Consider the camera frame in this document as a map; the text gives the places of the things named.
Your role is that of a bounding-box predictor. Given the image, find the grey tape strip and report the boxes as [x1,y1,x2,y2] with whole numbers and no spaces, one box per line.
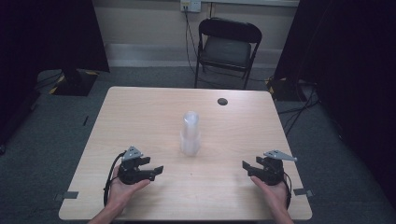
[53,190,79,202]
[292,188,315,198]

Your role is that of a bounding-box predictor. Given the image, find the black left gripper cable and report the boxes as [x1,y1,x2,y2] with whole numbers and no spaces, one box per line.
[103,151,126,208]

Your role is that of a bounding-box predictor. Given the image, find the white wall socket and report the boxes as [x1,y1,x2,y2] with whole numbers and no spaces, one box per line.
[179,0,203,14]

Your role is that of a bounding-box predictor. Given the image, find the black folding chair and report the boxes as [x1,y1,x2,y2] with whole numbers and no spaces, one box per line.
[193,17,263,91]

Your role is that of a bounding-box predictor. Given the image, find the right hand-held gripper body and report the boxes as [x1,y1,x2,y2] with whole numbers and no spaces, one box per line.
[254,149,298,187]

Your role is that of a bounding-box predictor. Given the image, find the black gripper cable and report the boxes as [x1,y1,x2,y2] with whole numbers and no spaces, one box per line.
[281,172,293,210]
[103,151,126,208]

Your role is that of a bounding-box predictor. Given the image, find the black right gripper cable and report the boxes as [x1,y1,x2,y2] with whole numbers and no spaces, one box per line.
[281,172,293,210]

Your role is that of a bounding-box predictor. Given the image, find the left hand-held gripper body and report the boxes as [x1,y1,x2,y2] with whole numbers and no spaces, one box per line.
[118,146,152,187]

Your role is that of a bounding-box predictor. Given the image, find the person's right hand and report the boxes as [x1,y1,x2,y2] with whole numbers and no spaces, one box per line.
[249,175,291,214]

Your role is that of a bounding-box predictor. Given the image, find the black wall power cable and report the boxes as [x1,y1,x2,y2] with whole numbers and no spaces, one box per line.
[183,6,202,77]

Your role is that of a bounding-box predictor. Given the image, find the stack of clear plastic cups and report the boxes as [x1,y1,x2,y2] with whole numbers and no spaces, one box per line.
[179,110,202,158]

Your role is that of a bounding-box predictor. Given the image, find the dark curtain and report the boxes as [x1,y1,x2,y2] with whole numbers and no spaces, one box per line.
[0,0,110,148]
[273,0,396,211]

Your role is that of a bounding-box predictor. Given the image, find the black stand base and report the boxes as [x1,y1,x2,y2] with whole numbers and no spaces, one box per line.
[265,75,314,103]
[48,68,101,97]

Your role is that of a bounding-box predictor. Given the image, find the black floor cables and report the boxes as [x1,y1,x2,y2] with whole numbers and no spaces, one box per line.
[276,81,322,137]

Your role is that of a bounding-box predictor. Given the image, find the person's left hand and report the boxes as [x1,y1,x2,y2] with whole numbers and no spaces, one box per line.
[106,165,151,213]

